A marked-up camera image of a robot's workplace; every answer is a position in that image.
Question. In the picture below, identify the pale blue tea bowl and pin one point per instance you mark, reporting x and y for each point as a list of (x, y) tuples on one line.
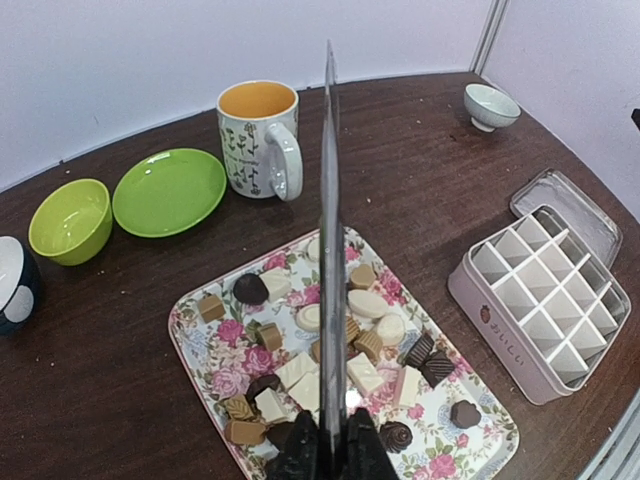
[(489, 108)]

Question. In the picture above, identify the green plate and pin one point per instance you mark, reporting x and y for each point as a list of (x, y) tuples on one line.
[(169, 192)]

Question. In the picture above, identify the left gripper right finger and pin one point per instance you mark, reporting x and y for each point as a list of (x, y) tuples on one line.
[(366, 456)]

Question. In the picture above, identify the black white bowl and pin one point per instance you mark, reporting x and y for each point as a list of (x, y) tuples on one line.
[(21, 285)]

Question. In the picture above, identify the right aluminium frame post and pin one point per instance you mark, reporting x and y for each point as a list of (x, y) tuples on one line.
[(488, 35)]

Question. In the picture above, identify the metal serving tongs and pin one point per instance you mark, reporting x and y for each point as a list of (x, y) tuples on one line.
[(332, 250)]

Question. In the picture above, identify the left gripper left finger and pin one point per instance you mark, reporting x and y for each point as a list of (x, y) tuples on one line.
[(298, 460)]

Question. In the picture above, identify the floral pink tray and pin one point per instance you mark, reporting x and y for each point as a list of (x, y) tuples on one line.
[(276, 337)]

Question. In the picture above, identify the green bowl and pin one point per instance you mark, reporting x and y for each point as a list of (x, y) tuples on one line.
[(73, 223)]

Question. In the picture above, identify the pink divided tin box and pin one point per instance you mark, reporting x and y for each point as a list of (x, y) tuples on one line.
[(543, 301)]

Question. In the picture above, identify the pink rabbit tin lid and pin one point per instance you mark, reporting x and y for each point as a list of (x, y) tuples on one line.
[(551, 187)]

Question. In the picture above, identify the floral white mug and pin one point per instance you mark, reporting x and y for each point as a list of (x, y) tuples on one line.
[(258, 126)]

